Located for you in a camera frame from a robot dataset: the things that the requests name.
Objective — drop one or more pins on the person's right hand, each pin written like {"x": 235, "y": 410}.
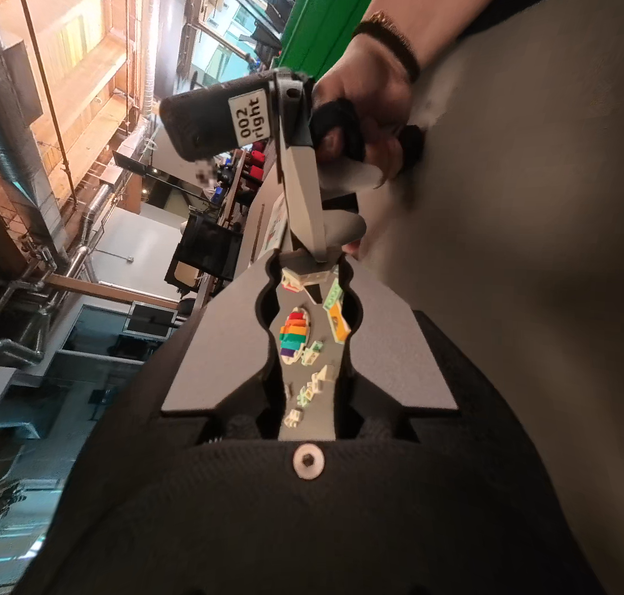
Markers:
{"x": 375, "y": 83}

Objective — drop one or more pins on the row of red chairs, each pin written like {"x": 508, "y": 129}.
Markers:
{"x": 256, "y": 164}

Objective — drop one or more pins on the orange white lego brick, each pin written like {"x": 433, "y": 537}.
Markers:
{"x": 341, "y": 324}

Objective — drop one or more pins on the long mint lego plate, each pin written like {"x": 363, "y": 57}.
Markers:
{"x": 334, "y": 294}

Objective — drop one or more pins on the silver ventilation duct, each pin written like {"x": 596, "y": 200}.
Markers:
{"x": 29, "y": 190}

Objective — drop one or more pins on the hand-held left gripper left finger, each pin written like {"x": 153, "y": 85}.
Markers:
{"x": 219, "y": 356}

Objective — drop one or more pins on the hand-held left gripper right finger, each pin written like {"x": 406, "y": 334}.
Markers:
{"x": 399, "y": 361}

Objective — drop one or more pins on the black monitor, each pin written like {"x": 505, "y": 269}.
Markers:
{"x": 214, "y": 249}

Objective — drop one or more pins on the black wall screen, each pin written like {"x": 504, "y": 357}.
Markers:
{"x": 129, "y": 160}

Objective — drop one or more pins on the person's right forearm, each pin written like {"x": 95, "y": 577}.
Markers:
{"x": 438, "y": 10}

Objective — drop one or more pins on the rainbow lego disc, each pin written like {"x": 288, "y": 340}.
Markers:
{"x": 295, "y": 334}

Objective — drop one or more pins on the lego instruction booklet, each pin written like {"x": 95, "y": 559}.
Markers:
{"x": 275, "y": 224}

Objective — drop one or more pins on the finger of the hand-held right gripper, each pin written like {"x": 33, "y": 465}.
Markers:
{"x": 304, "y": 200}

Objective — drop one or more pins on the framed wall display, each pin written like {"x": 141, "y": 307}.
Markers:
{"x": 148, "y": 320}

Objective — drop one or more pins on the green plastic bin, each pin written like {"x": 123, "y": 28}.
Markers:
{"x": 331, "y": 10}

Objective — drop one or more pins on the black wristband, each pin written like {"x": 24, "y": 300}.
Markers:
{"x": 395, "y": 44}

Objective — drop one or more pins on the unicorn head lego build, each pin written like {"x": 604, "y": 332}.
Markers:
{"x": 292, "y": 278}

